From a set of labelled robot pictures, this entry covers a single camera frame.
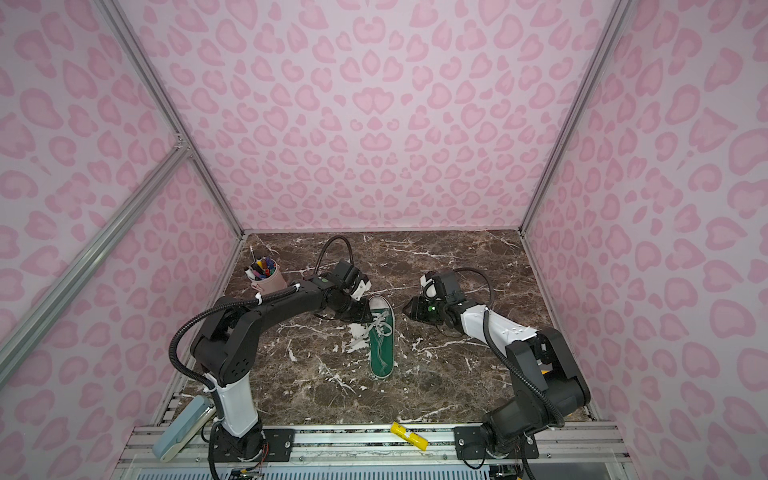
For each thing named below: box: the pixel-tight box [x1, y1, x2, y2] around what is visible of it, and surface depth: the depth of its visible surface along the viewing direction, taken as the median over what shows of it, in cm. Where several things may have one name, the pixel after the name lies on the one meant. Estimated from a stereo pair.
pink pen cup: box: [250, 258, 288, 295], surface depth 97 cm
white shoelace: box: [346, 309, 392, 347], surface depth 90 cm
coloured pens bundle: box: [244, 256, 277, 280], surface depth 96 cm
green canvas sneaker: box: [369, 294, 395, 379], surface depth 88 cm
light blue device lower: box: [152, 395, 217, 463], surface depth 75 cm
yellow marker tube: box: [390, 421, 429, 451], surface depth 75 cm
